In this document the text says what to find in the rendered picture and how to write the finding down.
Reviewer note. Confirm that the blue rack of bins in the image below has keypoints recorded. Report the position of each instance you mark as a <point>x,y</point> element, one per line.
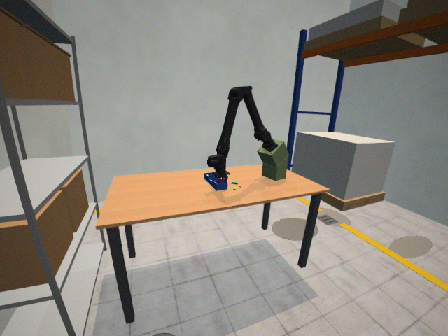
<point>211,179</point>

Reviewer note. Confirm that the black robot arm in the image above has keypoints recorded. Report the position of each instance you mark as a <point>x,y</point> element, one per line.
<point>236,95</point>

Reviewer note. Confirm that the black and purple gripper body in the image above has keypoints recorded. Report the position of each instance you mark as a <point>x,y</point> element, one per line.
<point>221,172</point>

